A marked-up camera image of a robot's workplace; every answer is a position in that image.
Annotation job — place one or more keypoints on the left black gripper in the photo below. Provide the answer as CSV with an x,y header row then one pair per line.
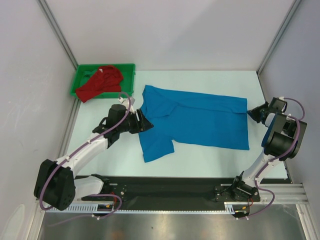
x,y
143,124

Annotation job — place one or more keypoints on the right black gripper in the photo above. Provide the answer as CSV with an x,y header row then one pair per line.
x,y
254,112

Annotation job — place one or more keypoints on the left aluminium frame post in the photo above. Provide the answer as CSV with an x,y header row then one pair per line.
x,y
54,25

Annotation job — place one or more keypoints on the right white cable duct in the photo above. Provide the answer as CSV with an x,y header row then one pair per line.
x,y
246,207

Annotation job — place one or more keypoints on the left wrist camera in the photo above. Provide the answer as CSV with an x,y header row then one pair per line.
x,y
128,103

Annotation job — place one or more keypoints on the aluminium frame post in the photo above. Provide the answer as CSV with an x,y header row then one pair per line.
x,y
54,25
279,35

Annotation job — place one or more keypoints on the white cable duct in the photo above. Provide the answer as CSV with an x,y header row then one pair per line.
x,y
246,207
86,208

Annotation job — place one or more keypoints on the green plastic bin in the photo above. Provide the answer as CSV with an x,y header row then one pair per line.
x,y
85,71

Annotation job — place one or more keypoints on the right aluminium frame post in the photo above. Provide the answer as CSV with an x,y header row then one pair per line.
x,y
279,35

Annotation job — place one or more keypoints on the left white cable duct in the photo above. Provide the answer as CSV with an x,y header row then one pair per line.
x,y
86,208

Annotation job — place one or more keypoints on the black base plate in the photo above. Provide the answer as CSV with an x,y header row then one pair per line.
x,y
176,205

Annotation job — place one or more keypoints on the blue polo shirt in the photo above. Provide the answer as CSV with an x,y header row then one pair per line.
x,y
192,118

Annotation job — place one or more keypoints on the front aluminium rail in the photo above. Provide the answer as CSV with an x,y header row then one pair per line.
x,y
282,192

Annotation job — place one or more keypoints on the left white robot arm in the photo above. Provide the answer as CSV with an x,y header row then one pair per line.
x,y
57,184

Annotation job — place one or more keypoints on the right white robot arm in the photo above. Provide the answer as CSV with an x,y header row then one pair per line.
x,y
281,141

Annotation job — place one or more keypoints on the red t shirt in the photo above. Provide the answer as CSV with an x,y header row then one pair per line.
x,y
106,79

